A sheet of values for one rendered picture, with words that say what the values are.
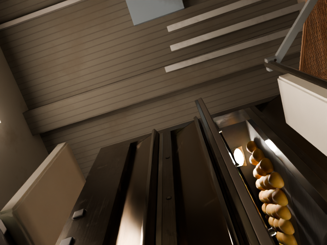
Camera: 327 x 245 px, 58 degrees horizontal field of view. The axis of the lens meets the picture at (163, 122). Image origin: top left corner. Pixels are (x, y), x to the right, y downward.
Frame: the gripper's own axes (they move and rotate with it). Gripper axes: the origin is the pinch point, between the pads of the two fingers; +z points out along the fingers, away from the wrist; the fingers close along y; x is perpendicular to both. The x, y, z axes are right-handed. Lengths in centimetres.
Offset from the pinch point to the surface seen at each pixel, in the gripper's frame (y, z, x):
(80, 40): -98, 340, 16
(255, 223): 8, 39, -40
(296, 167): 31, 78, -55
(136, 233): -28, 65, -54
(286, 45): 39, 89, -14
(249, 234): 6, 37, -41
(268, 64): 31, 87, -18
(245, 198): 8, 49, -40
